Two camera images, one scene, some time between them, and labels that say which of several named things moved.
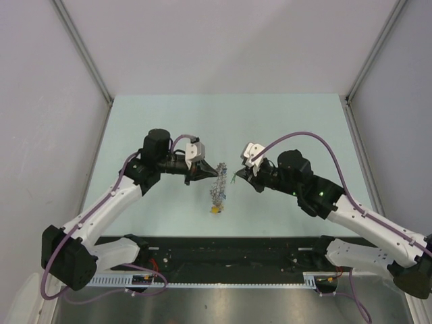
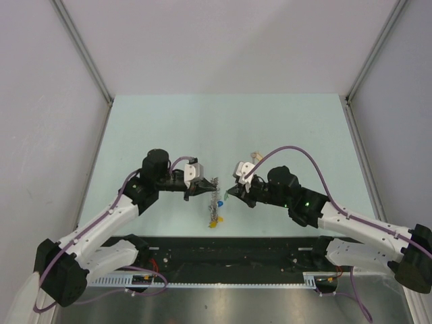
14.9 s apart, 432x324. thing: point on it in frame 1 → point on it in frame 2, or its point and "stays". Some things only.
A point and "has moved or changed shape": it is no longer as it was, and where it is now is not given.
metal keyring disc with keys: x=217 y=192 has moved or changed shape
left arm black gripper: x=198 y=171 → x=196 y=188
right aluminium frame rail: x=350 y=111 stays
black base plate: x=220 y=257 stays
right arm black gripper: x=248 y=173 → x=240 y=192
